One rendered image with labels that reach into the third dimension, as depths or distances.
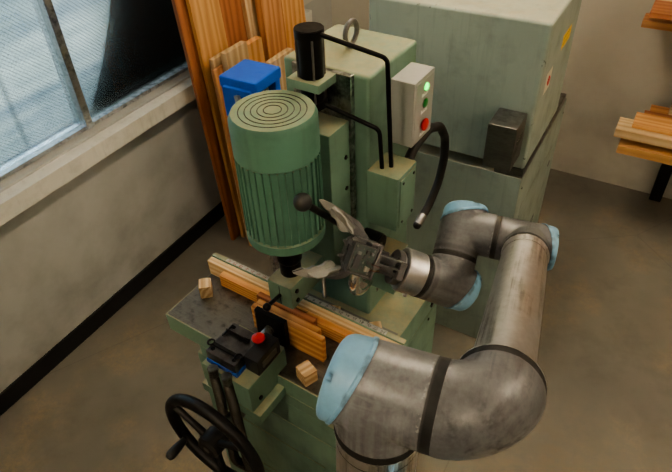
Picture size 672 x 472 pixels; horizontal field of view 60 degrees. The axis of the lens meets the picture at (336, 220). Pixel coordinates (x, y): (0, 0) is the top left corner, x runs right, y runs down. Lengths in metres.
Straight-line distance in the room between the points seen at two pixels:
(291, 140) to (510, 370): 0.58
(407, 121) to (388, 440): 0.79
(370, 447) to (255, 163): 0.59
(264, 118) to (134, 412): 1.71
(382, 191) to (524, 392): 0.71
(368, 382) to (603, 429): 1.92
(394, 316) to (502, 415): 0.98
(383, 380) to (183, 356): 2.05
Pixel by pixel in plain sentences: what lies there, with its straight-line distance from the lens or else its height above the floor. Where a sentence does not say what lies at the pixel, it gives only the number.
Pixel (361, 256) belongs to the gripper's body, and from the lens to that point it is 1.10.
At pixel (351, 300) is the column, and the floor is 0.83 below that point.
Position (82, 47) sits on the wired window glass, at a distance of 2.57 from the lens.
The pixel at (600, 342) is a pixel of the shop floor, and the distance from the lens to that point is 2.83.
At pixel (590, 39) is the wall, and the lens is 3.41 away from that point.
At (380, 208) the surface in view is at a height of 1.20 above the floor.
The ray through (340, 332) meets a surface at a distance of 1.45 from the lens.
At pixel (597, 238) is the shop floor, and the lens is 3.33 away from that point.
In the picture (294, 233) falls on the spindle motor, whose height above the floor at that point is 1.26.
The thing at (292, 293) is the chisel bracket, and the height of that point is 1.05.
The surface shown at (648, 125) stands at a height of 0.63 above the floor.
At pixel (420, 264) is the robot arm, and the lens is 1.16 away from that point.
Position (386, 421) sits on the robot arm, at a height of 1.45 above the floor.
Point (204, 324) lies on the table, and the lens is 1.57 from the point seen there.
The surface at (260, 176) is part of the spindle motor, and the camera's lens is 1.14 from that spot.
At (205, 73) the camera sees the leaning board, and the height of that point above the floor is 0.94.
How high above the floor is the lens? 2.05
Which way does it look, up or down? 39 degrees down
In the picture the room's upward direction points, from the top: 3 degrees counter-clockwise
